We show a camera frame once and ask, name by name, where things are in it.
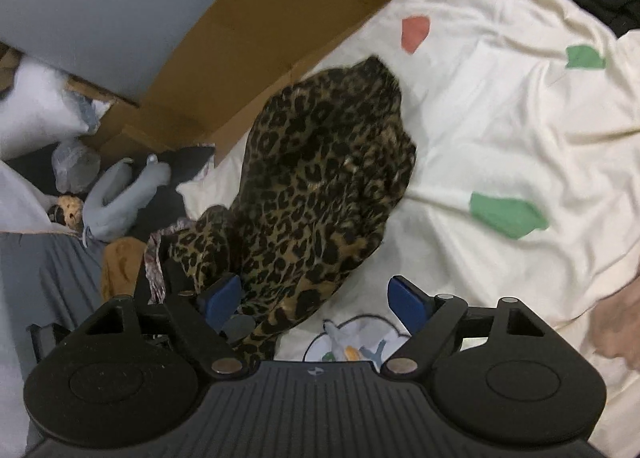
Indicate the cream bear print bedsheet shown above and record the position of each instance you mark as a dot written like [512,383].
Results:
[525,115]

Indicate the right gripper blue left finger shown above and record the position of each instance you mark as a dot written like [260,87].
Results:
[219,302]

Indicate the brown cardboard sheet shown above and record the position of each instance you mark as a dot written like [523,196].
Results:
[218,78]

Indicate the grey blue blanket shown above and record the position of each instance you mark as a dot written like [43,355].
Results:
[45,278]

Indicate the black garment in pile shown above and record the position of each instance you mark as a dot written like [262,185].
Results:
[166,207]

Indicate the leopard print garment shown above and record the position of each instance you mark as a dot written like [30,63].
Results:
[326,162]

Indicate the mustard brown garment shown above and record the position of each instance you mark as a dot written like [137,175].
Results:
[121,263]

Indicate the grey neck pillow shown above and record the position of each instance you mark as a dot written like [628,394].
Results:
[112,205]

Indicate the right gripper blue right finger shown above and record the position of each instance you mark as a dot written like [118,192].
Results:
[409,303]

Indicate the leopard plush toy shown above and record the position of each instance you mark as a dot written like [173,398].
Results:
[67,211]

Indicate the paisley patterned scarf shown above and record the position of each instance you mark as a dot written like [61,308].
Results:
[153,260]

